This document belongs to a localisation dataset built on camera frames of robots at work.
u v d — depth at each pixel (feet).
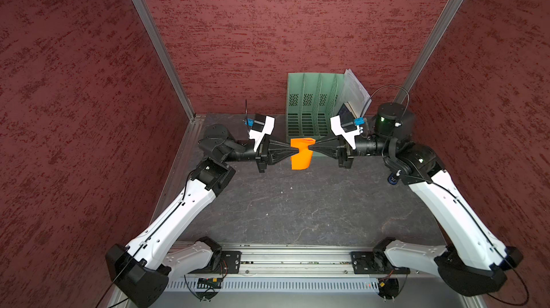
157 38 2.87
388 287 2.31
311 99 3.84
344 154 1.53
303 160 1.81
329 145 1.59
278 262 2.47
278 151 1.67
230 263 2.43
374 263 2.19
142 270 1.19
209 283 2.37
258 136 1.53
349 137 1.43
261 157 1.58
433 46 2.95
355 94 3.17
